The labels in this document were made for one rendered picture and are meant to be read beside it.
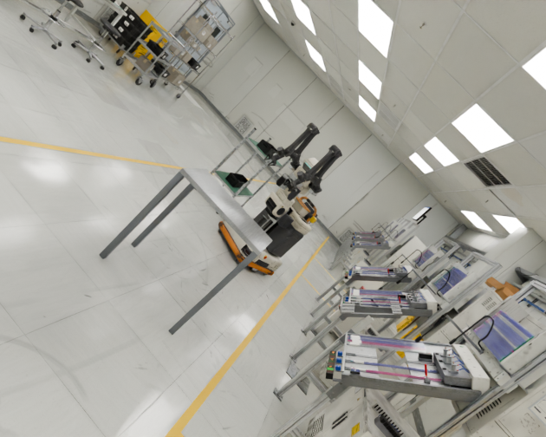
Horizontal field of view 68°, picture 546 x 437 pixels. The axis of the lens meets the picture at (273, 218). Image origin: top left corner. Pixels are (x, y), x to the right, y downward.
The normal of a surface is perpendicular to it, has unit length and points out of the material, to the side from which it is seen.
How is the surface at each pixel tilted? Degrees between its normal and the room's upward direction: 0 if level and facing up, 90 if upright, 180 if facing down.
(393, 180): 90
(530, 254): 90
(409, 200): 90
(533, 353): 90
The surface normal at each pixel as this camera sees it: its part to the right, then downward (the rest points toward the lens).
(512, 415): -0.21, 0.05
